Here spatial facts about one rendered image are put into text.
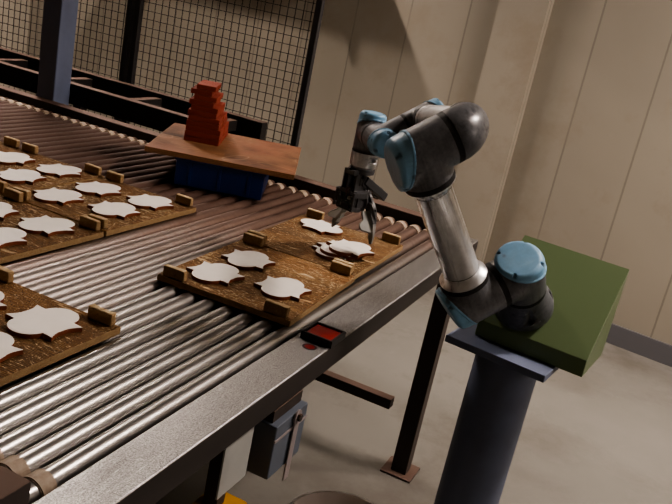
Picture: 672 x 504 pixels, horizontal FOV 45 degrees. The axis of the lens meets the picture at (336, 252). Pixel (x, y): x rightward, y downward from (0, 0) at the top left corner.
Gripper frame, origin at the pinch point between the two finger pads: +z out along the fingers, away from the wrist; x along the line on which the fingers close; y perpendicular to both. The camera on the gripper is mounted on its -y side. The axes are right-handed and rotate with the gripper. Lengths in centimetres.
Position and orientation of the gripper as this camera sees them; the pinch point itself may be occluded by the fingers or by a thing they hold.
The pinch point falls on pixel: (352, 235)
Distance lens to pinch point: 226.8
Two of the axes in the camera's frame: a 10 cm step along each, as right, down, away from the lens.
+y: -6.7, 1.0, -7.3
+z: -1.9, 9.3, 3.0
